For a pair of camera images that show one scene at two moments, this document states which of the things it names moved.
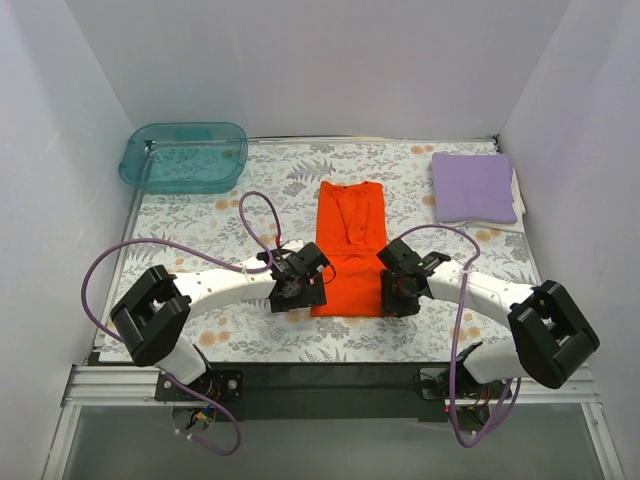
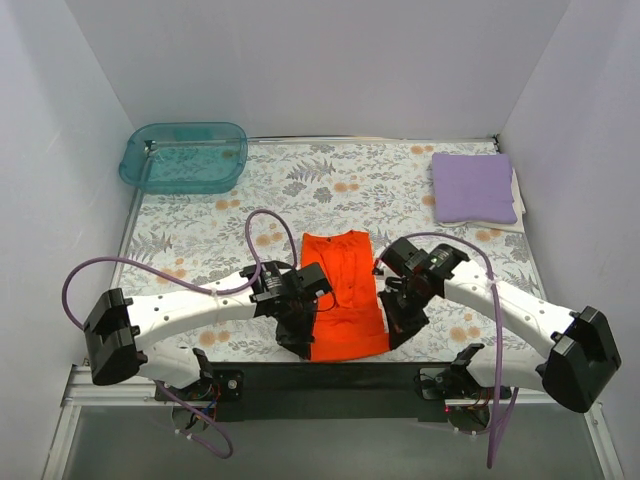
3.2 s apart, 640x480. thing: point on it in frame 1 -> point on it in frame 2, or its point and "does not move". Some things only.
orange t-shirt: x=350 y=232 -> x=348 y=322
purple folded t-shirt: x=474 y=188 does not move
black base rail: x=331 y=392 does not move
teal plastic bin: x=184 y=157 does not move
